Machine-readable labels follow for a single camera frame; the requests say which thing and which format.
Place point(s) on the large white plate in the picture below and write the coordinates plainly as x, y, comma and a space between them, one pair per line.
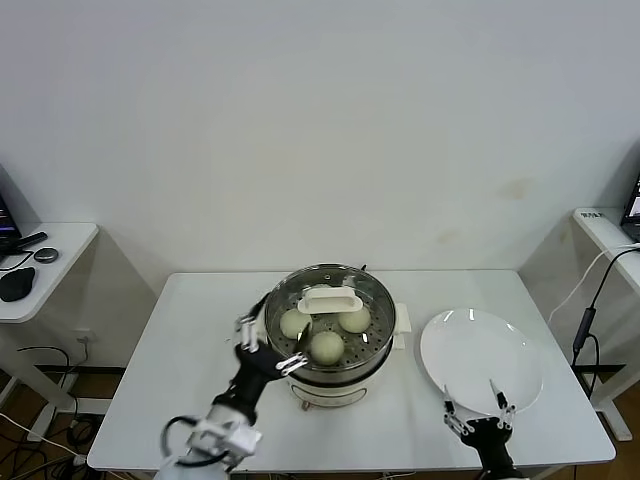
480, 350

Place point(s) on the white side desk with mouse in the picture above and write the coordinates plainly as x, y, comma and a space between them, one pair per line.
60, 260

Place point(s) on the black stick-shaped device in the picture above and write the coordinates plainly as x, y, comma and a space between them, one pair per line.
32, 239

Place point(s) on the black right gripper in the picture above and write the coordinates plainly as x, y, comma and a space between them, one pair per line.
487, 435

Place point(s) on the white side desk with label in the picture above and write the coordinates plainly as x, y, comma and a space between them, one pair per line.
600, 230

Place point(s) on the white wall outlet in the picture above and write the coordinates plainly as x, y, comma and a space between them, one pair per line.
83, 336

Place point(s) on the perforated steel steamer basket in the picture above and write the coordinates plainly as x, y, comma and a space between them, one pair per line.
385, 345

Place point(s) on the round grey disc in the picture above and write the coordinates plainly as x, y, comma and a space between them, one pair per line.
47, 254

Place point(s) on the black computer mouse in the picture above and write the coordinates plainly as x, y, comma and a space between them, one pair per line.
17, 284

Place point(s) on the cream electric cooker pot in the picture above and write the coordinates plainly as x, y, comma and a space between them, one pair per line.
325, 392

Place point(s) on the black laptop with lit screen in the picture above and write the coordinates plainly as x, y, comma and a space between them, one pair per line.
632, 205

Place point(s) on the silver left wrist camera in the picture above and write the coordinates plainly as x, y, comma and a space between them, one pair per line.
230, 440

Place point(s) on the small printed desk label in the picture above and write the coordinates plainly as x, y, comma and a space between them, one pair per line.
592, 215

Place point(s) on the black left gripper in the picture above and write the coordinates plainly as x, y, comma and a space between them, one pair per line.
255, 372

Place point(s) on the dark laptop with purple screen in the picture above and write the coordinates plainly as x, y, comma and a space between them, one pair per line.
6, 220

